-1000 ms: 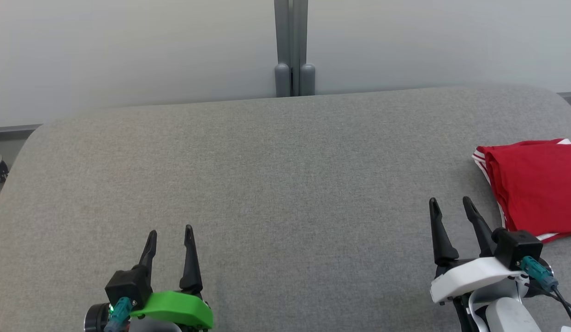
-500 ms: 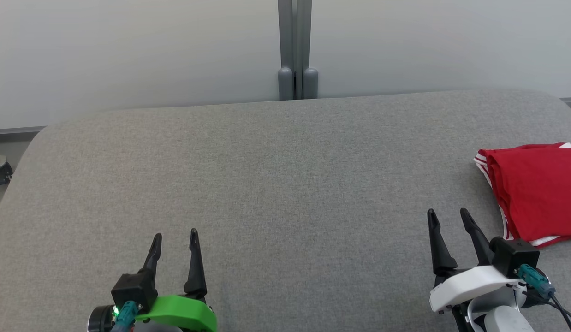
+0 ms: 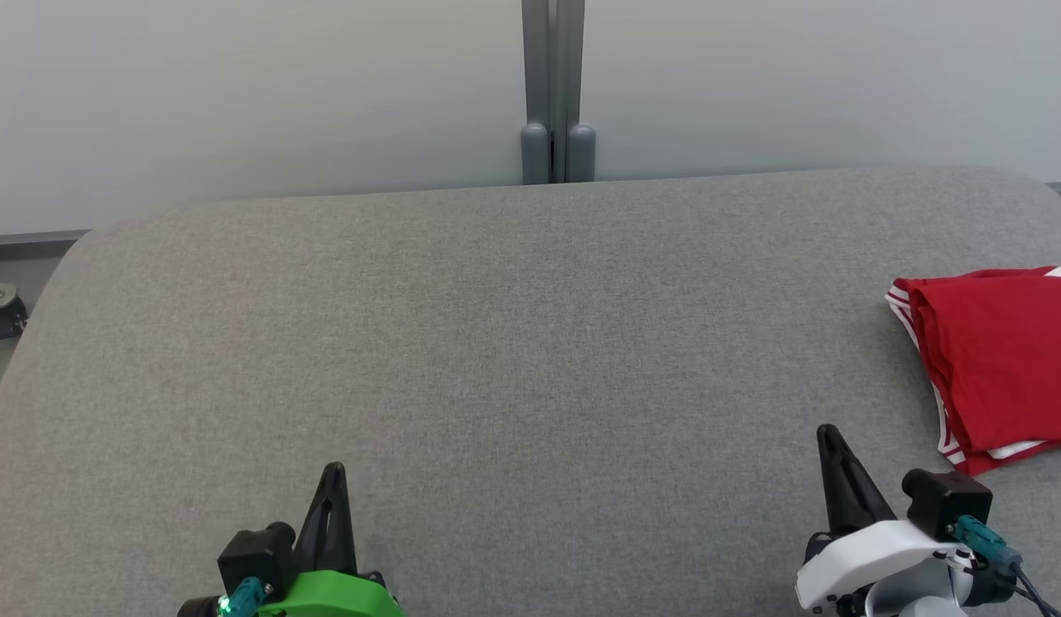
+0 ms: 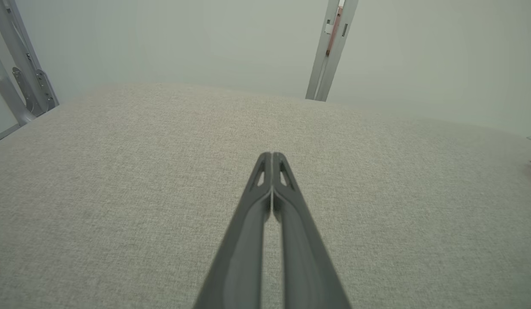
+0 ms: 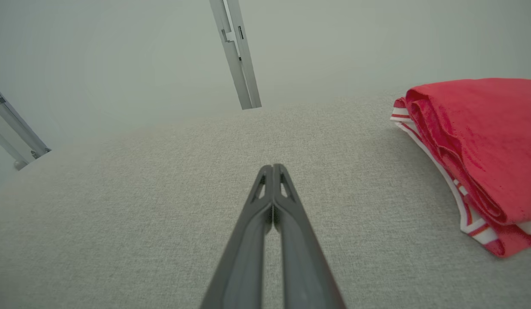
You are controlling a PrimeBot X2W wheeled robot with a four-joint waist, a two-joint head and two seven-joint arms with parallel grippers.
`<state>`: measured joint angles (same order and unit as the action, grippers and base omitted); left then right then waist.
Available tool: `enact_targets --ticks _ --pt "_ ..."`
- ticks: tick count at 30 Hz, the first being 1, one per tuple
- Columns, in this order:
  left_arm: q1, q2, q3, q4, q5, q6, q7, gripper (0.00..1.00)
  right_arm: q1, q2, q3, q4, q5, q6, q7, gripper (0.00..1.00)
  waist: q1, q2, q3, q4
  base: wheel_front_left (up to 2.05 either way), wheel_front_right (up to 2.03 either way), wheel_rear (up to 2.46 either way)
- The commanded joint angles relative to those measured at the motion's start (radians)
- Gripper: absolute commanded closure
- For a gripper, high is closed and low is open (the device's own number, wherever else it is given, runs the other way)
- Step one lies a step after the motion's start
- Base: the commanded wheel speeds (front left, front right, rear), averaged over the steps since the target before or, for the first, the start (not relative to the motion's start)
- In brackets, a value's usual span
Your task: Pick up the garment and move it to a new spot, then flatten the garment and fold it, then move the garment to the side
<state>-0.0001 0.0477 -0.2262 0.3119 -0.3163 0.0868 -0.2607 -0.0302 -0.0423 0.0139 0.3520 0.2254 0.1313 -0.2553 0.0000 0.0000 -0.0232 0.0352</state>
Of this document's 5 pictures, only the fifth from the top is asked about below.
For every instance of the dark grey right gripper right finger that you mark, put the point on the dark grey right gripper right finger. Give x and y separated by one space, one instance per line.
306 266

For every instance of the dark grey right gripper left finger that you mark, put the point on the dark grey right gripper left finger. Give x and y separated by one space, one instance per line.
242 262

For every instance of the grey metal frame post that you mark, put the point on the grey metal frame post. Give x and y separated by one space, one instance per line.
242 73
16 133

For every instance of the red and white striped garment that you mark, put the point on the red and white striped garment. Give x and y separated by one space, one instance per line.
484 236

